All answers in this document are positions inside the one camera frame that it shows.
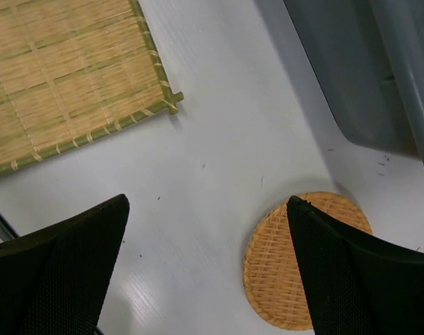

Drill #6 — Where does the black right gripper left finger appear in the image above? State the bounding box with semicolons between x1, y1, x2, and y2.
0;194;129;334

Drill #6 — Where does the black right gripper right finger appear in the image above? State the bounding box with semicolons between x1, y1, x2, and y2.
287;196;424;334

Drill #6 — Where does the round orange woven tray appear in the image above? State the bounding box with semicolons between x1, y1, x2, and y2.
242;191;374;331

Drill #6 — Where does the square green-edged bamboo tray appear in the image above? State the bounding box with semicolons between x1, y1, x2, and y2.
0;1;183;176

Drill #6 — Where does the grey plastic bin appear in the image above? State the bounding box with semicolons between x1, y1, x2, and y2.
286;1;424;167

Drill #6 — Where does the aluminium table edge rail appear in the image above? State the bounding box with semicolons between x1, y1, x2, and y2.
0;214;19;241

